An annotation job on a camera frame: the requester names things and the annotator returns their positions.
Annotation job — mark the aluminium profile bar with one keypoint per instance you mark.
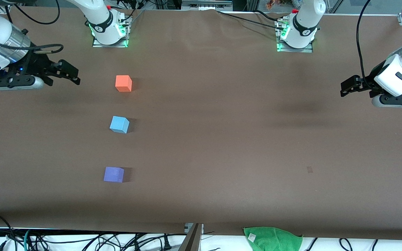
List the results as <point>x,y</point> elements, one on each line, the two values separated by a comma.
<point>191,240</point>

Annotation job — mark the light blue foam block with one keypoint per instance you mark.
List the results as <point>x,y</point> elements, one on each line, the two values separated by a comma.
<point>119,124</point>

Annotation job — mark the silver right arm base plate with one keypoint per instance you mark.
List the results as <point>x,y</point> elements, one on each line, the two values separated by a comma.
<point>98,44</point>

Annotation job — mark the purple foam block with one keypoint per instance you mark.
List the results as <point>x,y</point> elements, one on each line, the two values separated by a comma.
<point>113,174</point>

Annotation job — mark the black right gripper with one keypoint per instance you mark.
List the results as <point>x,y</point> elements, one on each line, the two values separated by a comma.
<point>39,64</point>

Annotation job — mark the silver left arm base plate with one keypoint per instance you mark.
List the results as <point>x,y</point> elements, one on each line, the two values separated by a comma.
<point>291,50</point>

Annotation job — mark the green cloth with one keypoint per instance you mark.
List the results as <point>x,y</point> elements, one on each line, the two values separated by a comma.
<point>274,240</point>

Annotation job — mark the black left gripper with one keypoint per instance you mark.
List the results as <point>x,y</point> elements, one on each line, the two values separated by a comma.
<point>368,84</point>

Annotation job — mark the orange foam block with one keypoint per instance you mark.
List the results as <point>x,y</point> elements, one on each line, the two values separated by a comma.
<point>123,83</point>

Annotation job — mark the brown paper table cover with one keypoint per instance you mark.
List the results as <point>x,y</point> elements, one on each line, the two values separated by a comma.
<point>201,157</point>

